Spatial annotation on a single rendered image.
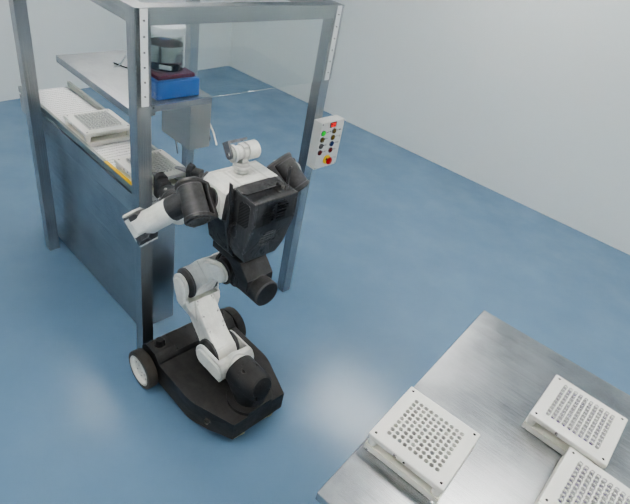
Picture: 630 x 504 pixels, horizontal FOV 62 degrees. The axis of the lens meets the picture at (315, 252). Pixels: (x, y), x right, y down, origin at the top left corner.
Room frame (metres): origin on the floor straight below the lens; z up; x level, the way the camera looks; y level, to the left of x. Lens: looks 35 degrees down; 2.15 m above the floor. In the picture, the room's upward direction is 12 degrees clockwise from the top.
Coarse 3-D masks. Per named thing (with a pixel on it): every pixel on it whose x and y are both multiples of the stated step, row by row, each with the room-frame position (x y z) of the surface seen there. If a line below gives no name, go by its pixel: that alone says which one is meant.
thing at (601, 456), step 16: (560, 384) 1.29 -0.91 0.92; (544, 400) 1.20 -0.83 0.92; (560, 400) 1.22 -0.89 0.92; (592, 400) 1.25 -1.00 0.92; (528, 416) 1.14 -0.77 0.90; (544, 416) 1.14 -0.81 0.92; (608, 416) 1.20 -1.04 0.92; (560, 432) 1.09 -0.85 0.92; (608, 432) 1.13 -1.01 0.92; (576, 448) 1.05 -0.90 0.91; (592, 448) 1.05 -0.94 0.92; (608, 448) 1.07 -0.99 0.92
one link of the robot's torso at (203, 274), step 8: (208, 256) 1.73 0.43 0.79; (192, 264) 1.78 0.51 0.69; (200, 264) 1.70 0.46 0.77; (208, 264) 1.65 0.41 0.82; (216, 264) 1.62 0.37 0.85; (184, 272) 1.79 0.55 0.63; (192, 272) 1.78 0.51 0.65; (200, 272) 1.74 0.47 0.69; (208, 272) 1.65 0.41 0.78; (216, 272) 1.61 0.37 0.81; (224, 272) 1.60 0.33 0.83; (192, 280) 1.76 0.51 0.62; (200, 280) 1.74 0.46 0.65; (208, 280) 1.68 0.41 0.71; (216, 280) 1.61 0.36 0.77; (224, 280) 1.59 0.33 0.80; (192, 288) 1.75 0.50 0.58; (200, 288) 1.75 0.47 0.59; (208, 288) 1.81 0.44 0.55; (192, 296) 1.75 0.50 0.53
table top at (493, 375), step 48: (480, 336) 1.53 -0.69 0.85; (528, 336) 1.59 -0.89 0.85; (432, 384) 1.24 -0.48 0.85; (480, 384) 1.29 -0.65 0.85; (528, 384) 1.33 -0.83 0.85; (576, 384) 1.39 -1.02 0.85; (480, 432) 1.08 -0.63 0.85; (528, 432) 1.12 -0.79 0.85; (624, 432) 1.21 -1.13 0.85; (336, 480) 0.82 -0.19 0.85; (384, 480) 0.85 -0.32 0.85; (480, 480) 0.91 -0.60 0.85; (528, 480) 0.95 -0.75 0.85; (624, 480) 1.02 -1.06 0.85
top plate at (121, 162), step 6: (156, 150) 2.23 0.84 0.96; (162, 150) 2.24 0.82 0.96; (126, 156) 2.11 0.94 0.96; (168, 156) 2.20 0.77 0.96; (114, 162) 2.06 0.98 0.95; (120, 162) 2.05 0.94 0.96; (126, 162) 2.06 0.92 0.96; (174, 162) 2.15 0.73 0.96; (126, 168) 2.01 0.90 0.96; (168, 174) 2.03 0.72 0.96; (174, 174) 2.04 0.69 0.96; (180, 174) 2.07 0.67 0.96
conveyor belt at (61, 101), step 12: (48, 96) 2.72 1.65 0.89; (60, 96) 2.76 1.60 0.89; (72, 96) 2.79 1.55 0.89; (48, 108) 2.57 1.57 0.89; (60, 108) 2.61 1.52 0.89; (72, 108) 2.64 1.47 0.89; (84, 108) 2.67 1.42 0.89; (108, 144) 2.32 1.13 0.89; (120, 144) 2.35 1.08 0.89; (108, 156) 2.20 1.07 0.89; (120, 156) 2.23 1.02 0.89
